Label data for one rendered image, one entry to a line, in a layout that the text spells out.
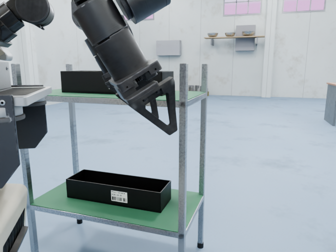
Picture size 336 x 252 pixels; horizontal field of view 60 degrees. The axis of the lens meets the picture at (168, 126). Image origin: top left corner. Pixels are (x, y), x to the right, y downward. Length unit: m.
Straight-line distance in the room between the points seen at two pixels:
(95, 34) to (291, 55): 10.59
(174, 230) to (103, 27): 1.14
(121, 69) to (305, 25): 10.69
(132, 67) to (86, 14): 0.09
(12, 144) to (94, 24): 0.26
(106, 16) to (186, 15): 10.97
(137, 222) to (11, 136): 1.03
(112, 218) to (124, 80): 1.20
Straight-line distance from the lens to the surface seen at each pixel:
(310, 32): 11.02
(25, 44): 7.95
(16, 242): 0.78
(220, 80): 10.99
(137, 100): 0.37
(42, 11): 0.83
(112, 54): 0.41
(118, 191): 1.61
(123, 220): 1.51
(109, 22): 0.41
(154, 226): 1.45
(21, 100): 0.54
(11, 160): 0.56
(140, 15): 0.42
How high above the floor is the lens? 1.09
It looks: 12 degrees down
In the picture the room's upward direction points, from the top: straight up
